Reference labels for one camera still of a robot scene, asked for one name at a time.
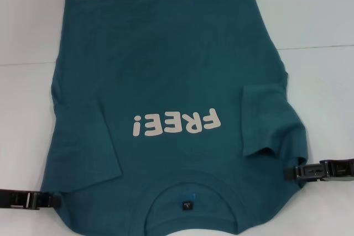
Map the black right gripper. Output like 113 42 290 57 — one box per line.
284 158 354 183

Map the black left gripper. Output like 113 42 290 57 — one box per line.
0 188 61 209

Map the teal FREE print T-shirt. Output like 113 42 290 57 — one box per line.
40 0 309 233

